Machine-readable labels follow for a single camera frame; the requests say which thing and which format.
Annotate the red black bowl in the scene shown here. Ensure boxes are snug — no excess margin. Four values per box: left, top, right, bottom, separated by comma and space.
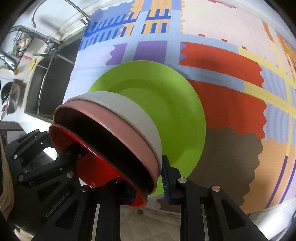
49, 118, 154, 207

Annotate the pink bowl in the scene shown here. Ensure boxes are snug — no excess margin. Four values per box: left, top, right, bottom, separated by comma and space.
54, 100, 161, 183

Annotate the white ceramic bowl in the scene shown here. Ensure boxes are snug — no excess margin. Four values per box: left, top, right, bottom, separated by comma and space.
64, 91, 163, 171

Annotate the green plastic plate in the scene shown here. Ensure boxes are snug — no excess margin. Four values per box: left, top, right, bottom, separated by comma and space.
87, 60, 206, 197

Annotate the person's left hand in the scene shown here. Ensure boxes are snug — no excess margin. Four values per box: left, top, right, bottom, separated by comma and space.
14, 228, 33, 241

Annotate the stainless steel sink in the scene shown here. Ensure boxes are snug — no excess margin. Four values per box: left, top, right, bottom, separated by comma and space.
25, 32, 83, 120

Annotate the yellow sponge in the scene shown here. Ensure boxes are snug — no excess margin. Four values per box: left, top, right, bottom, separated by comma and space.
29, 58, 37, 71

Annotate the chrome pull-down faucet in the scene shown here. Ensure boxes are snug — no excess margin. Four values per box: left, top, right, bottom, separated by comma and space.
1, 25, 62, 71

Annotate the thin gooseneck faucet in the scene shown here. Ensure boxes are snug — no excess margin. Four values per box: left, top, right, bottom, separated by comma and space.
31, 1, 90, 28

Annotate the colourful patterned mat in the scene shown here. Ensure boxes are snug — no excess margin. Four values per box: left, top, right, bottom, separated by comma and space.
64, 1, 295, 213

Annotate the wire sponge basket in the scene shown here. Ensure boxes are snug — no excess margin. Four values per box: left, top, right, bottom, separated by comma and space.
12, 31, 33, 59

